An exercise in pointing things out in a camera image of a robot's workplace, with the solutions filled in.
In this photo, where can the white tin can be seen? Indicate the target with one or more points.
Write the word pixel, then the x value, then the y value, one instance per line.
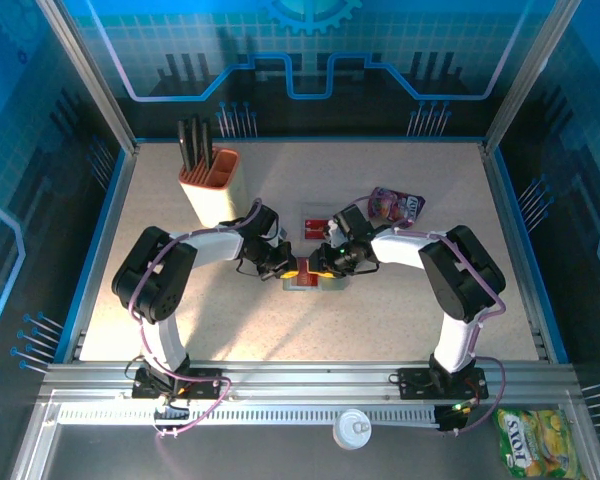
pixel 352 429

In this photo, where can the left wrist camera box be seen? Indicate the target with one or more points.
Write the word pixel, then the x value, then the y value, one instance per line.
pixel 282 235

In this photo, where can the red card packet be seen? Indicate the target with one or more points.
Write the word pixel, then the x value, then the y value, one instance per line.
pixel 312 210

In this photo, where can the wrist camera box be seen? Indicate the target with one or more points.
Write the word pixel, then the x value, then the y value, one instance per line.
pixel 282 235
pixel 332 231

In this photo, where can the purple candy bag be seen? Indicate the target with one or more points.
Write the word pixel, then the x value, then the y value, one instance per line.
pixel 405 207

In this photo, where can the beige orange knife block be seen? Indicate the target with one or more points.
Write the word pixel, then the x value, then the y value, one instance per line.
pixel 215 195

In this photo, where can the black electronics box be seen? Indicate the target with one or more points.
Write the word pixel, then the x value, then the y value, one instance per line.
pixel 452 419

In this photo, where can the aluminium frame post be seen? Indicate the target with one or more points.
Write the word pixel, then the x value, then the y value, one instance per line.
pixel 91 75
pixel 530 75

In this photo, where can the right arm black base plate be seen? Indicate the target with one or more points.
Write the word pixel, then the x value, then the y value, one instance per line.
pixel 415 382

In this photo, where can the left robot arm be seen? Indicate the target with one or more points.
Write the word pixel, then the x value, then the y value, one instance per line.
pixel 155 280

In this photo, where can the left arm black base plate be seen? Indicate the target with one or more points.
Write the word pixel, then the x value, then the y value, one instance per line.
pixel 205 387

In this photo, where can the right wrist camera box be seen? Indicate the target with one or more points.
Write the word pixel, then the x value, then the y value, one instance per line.
pixel 332 231

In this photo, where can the aluminium frame rail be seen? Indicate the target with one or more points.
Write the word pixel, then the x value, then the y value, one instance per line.
pixel 305 380

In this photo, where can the yellow green candy bag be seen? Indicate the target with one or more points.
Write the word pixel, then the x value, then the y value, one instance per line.
pixel 535 442

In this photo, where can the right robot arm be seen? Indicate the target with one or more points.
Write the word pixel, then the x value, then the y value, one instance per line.
pixel 460 275

